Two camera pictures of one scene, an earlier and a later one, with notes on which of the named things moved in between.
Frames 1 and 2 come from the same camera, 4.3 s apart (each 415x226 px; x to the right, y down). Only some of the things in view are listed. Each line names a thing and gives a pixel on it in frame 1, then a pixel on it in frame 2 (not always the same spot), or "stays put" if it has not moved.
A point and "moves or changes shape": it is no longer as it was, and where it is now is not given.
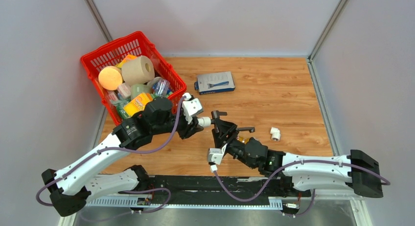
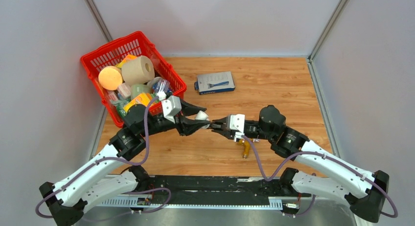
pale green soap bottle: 136,89 stays put
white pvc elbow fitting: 205,121 moves or changes shape
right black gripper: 225,129 -> 227,134
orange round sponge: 110,78 stays put
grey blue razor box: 215,83 stays put
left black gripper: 189,130 stays put
